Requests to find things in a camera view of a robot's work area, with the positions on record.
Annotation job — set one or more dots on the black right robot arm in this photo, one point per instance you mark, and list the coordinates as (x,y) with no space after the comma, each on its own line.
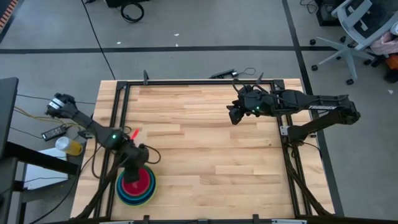
(311,107)

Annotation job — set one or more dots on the black power strip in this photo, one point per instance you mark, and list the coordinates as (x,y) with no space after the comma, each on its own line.
(222,74)

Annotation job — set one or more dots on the black equipment box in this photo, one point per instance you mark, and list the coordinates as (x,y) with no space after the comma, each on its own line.
(326,14)

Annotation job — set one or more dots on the orange striped mat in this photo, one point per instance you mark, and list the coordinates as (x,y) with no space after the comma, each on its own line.
(7,14)

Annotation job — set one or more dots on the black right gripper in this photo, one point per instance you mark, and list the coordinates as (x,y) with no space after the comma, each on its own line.
(247,102)

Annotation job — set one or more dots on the pink cloth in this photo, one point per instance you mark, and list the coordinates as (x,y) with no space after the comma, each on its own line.
(385,43)

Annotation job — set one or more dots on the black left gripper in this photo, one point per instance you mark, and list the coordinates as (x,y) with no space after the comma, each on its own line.
(136,158)

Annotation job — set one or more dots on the red plastic bowl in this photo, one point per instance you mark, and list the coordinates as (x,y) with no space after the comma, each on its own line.
(141,186)

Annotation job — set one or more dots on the black camera post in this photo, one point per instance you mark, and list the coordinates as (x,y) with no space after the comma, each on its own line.
(260,78)
(145,77)

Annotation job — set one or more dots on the red tag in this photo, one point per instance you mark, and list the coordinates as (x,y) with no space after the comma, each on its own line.
(135,133)

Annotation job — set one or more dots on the black monitor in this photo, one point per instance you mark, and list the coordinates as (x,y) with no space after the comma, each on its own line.
(7,112)

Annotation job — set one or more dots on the black power adapter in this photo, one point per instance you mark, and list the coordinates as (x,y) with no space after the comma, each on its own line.
(54,132)

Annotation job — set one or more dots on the black side stand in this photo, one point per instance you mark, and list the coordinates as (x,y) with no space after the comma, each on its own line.
(37,158)

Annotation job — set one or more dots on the bottle with yellow liquid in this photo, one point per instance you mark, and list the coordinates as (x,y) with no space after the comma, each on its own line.
(70,146)

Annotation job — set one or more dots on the black metal table frame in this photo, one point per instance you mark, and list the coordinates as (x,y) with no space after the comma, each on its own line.
(124,102)

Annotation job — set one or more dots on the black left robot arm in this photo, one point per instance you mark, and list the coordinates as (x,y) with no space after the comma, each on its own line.
(87,123)

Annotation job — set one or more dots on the grey office chair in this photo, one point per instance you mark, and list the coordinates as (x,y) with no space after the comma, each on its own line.
(351,49)

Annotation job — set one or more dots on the orange object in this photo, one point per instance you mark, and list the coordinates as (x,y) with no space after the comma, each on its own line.
(392,61)

